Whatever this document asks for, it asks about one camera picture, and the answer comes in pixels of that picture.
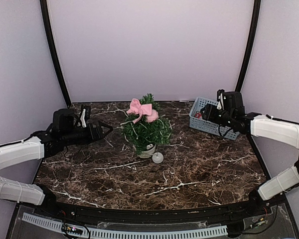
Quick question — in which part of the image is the black frame post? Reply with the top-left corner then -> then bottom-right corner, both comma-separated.
39,0 -> 72,108
235,0 -> 262,92

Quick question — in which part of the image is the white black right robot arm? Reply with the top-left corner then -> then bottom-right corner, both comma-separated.
201,90 -> 299,216

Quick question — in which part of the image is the perforated cable duct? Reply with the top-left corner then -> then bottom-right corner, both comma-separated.
21,213 -> 228,239

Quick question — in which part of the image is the black front rail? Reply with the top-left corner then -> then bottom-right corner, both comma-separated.
34,202 -> 274,225

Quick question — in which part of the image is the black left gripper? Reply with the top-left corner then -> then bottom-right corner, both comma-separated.
61,120 -> 113,146

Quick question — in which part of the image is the white tree pot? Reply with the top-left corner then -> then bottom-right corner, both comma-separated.
138,144 -> 156,158

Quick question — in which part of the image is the small green christmas tree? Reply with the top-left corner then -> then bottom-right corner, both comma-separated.
121,93 -> 172,156

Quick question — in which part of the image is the white ball fairy light string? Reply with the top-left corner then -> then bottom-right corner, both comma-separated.
123,117 -> 170,164

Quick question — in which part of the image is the blue plastic basket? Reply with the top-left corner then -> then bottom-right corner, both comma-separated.
188,96 -> 241,140

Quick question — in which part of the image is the pink pompom ornament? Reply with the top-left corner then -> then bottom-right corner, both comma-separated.
146,110 -> 159,123

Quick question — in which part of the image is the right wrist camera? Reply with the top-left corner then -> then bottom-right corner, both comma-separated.
217,89 -> 225,110

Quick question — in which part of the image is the right black frame post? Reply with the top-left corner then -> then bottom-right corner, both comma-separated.
235,0 -> 262,92

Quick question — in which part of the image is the pink fabric bow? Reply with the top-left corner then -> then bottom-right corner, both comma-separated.
127,99 -> 155,124

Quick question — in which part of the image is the left black frame post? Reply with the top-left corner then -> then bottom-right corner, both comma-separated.
39,0 -> 72,108

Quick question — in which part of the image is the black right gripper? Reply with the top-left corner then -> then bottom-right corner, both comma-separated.
201,103 -> 234,127

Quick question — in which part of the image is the red ornament tag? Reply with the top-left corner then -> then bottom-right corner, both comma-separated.
194,112 -> 202,119

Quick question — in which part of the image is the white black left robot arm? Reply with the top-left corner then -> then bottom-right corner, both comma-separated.
0,106 -> 113,217

